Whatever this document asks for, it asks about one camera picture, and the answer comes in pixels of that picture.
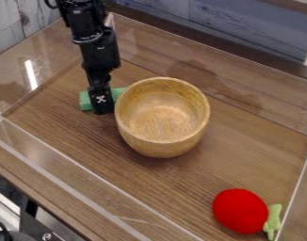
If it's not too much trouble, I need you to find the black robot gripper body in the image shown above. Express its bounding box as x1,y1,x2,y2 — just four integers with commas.
74,27,120,85

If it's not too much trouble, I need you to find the red plush tomato toy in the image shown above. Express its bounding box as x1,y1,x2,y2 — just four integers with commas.
212,188,283,241

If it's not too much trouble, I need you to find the clear acrylic corner bracket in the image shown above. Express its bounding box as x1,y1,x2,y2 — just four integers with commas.
104,12,115,30

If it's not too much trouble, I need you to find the black cable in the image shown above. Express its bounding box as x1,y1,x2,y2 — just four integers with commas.
0,217,12,241

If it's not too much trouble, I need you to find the green rectangular block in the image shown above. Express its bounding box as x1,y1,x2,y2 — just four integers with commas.
79,88,126,111

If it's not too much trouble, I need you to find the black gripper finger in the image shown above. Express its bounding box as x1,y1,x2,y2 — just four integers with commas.
88,83,115,115

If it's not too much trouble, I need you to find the brown wooden bowl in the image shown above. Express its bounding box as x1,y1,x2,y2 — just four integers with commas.
115,77,210,158

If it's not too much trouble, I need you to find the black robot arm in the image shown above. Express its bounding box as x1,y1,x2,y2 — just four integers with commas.
44,0,120,114

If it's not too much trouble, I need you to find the black table leg bracket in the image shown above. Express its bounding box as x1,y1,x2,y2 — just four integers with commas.
19,200,66,241

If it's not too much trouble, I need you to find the clear acrylic tray wall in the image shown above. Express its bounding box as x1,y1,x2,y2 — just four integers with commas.
0,116,204,241

